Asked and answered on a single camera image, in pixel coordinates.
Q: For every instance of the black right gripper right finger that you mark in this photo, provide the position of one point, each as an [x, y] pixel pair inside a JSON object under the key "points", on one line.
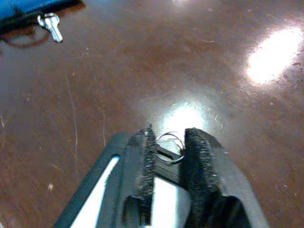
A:
{"points": [[206, 178]]}

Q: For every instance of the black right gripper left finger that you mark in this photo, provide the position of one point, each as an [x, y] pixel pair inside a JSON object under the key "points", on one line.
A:
{"points": [[145, 166]]}

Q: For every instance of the black framed card holder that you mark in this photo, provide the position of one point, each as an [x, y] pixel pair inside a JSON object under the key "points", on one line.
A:
{"points": [[166, 172]]}

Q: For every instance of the silver key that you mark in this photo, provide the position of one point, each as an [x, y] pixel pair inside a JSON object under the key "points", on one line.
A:
{"points": [[53, 28]]}

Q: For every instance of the navy blue card wallet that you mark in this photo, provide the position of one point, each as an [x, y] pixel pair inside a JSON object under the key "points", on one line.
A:
{"points": [[23, 6]]}

